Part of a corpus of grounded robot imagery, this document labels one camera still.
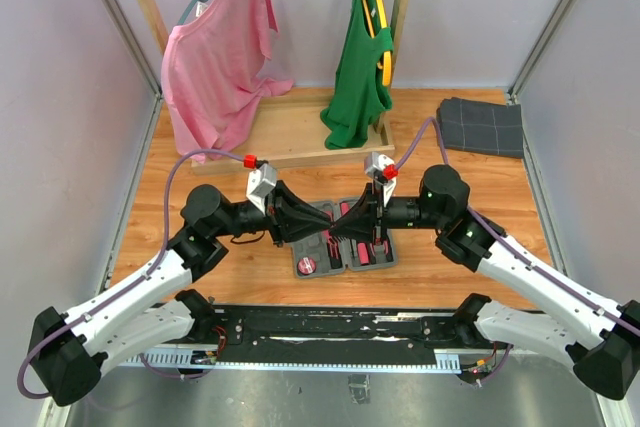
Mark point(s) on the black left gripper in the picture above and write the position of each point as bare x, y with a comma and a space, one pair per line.
288, 218

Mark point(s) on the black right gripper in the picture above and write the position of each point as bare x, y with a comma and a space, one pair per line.
363, 221

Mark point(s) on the pink black screwdriver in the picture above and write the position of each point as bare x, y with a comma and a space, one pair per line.
345, 208
362, 254

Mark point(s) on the pink black utility knife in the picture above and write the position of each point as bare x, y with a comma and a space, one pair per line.
334, 252

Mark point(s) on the grey plastic tool case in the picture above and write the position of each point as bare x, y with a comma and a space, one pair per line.
315, 246

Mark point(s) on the red black tape roll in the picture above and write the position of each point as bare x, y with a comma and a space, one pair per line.
306, 266

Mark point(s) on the pink black pliers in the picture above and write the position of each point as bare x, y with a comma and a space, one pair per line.
381, 253

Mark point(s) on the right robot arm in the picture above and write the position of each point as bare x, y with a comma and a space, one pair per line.
596, 337

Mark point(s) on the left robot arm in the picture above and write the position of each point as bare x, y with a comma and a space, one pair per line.
70, 351

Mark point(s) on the wooden clothes rack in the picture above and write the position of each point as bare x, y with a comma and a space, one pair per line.
287, 130

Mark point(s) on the green tank top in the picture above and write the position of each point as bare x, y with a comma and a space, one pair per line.
359, 97

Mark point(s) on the yellow clothes hanger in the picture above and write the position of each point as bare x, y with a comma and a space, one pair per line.
377, 7

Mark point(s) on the folded grey checked cloth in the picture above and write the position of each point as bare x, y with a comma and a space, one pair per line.
481, 127

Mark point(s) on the pink t-shirt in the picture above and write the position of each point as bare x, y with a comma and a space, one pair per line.
211, 74

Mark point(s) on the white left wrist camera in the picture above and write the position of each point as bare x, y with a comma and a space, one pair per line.
261, 182

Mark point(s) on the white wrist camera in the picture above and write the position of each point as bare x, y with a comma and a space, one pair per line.
261, 182
381, 169

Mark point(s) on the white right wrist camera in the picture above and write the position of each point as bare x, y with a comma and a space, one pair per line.
381, 169

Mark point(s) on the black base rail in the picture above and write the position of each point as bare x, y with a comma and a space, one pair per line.
318, 337

